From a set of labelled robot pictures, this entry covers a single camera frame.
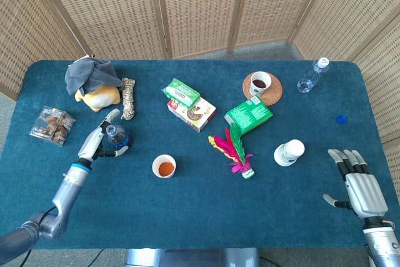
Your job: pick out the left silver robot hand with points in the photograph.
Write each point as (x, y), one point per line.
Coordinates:
(92, 142)

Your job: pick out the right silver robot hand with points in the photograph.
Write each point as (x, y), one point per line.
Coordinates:
(365, 193)

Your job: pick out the small dark glass bottle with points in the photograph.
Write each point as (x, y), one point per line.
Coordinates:
(118, 137)

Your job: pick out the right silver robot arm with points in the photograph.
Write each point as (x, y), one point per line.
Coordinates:
(384, 245)

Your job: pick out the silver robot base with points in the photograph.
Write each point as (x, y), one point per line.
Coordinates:
(190, 259)

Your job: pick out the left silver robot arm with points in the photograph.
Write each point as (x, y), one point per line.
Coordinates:
(67, 192)

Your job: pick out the white paper cup without print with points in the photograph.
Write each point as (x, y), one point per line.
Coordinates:
(163, 167)

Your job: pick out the white paper cup on side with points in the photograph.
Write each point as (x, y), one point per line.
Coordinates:
(289, 153)

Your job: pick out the printed paper cup dark drink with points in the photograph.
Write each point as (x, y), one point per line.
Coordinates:
(260, 83)

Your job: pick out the clear box of brown snacks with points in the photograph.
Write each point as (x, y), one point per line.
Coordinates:
(53, 124)

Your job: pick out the yellow plush toy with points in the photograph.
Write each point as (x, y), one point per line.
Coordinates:
(101, 99)

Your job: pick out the gray cloth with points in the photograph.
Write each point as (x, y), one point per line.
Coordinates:
(90, 74)

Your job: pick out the blue bottle cap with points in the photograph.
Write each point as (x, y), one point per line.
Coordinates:
(341, 119)

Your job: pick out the green snack package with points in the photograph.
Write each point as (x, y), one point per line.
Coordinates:
(181, 92)

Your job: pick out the red cookie box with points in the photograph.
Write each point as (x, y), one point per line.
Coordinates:
(200, 115)

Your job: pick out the clear water bottle white cap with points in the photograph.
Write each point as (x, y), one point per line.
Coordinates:
(309, 79)

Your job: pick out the blue carpet table cover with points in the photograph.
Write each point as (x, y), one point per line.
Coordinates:
(200, 210)

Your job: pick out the colourful feather shuttlecock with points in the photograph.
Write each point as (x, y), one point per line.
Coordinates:
(237, 151)

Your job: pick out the round woven coaster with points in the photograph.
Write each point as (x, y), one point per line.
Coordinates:
(275, 93)

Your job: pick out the green cardboard box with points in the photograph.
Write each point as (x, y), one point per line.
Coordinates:
(250, 115)

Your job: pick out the bamboo folding screen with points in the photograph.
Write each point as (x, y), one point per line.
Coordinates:
(200, 4)

